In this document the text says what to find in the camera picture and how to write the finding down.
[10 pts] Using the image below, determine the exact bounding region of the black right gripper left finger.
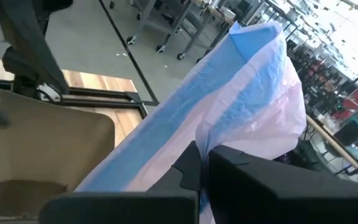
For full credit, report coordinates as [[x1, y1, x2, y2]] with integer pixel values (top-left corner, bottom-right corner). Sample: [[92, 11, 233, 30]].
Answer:
[[39, 140, 203, 224]]

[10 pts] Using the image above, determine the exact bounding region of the grey plastic trash bin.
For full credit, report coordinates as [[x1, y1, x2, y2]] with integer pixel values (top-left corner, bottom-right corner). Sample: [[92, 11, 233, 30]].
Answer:
[[0, 86, 116, 222]]

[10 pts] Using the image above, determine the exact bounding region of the grey metal wheeled cart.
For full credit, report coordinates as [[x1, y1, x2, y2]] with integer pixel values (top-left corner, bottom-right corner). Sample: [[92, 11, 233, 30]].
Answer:
[[108, 0, 239, 62]]

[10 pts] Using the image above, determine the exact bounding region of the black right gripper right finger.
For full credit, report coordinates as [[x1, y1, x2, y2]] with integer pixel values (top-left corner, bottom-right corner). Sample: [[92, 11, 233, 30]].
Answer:
[[201, 144, 358, 224]]

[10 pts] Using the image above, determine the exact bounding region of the black aluminium rail frame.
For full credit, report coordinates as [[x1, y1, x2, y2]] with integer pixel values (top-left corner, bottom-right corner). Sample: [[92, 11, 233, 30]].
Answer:
[[0, 77, 160, 121]]

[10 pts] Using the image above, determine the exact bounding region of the pink trash bag blue hem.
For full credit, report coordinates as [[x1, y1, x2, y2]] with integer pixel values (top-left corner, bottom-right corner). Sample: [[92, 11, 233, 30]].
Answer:
[[74, 20, 308, 224]]

